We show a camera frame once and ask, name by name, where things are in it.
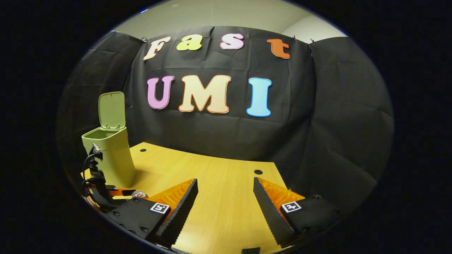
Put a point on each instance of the light green garbage bin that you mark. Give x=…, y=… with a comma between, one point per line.
x=113, y=158

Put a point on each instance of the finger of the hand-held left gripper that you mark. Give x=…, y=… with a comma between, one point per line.
x=122, y=192

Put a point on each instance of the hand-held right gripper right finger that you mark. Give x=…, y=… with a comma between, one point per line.
x=270, y=215

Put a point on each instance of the black backdrop cloth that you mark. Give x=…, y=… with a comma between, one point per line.
x=335, y=123

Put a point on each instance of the wooden desktop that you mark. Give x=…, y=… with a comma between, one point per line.
x=219, y=190

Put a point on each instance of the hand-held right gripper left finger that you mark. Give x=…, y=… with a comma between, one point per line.
x=180, y=211

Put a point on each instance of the red pop can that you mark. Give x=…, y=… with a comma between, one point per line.
x=138, y=194

